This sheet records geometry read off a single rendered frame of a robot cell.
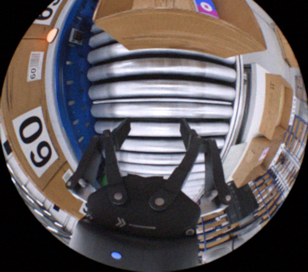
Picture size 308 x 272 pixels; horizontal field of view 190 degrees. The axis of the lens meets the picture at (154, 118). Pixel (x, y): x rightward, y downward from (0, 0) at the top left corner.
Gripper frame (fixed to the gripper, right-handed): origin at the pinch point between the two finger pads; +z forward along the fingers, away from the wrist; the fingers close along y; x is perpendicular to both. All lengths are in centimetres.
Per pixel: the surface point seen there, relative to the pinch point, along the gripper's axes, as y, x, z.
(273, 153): 83, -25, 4
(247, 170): 46, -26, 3
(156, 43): 0.3, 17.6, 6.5
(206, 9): 16.2, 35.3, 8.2
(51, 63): -23.6, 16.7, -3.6
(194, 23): 6.1, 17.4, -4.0
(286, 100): 86, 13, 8
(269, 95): 49, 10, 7
